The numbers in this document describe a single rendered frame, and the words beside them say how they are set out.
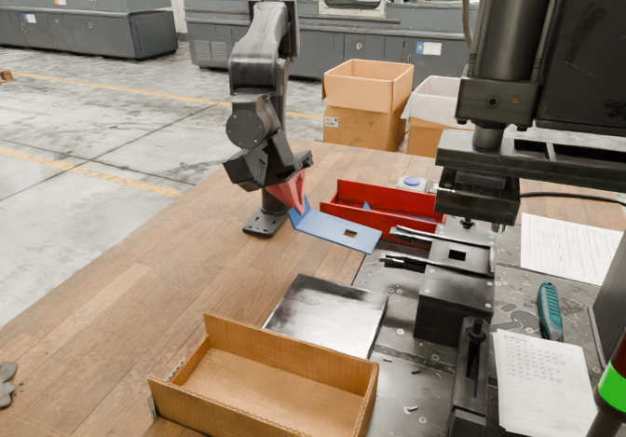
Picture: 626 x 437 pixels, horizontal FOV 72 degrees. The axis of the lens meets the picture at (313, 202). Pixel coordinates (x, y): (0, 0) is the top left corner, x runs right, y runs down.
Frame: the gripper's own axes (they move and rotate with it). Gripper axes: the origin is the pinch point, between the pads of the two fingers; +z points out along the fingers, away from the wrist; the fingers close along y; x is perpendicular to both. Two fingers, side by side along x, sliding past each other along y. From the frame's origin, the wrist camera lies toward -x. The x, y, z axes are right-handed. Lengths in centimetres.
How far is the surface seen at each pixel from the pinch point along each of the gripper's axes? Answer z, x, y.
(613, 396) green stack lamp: 13, -26, 41
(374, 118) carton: 35, 214, -63
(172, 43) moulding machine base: -112, 542, -473
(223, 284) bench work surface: 6.4, -11.6, -13.4
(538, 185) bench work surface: 28, 52, 34
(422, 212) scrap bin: 16.7, 24.7, 12.5
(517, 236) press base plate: 25.7, 25.0, 29.8
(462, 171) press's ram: -2.7, -5.0, 29.5
